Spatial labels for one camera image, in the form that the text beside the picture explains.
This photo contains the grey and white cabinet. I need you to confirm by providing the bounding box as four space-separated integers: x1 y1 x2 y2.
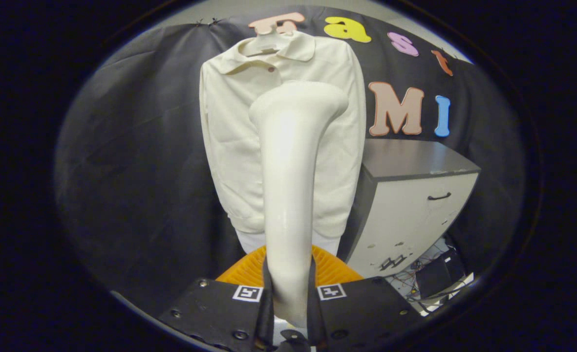
337 138 482 279

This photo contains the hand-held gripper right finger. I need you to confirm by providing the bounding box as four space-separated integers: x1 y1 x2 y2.
308 244 423 350

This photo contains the tangle of cables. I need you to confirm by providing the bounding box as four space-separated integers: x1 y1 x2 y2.
384 235 474 313

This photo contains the cream button-up shirt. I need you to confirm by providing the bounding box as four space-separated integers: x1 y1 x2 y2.
199 30 367 240

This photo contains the black box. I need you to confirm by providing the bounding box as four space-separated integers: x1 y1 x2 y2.
415 249 467 299

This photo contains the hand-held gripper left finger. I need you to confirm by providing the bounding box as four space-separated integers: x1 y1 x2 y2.
159 244 275 352

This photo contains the white power strip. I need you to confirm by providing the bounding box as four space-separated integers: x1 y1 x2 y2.
418 273 475 313

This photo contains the white garment steamer head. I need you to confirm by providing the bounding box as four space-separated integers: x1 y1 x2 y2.
248 81 350 329

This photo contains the white clothes hanger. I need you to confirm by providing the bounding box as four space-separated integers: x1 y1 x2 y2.
242 20 294 55

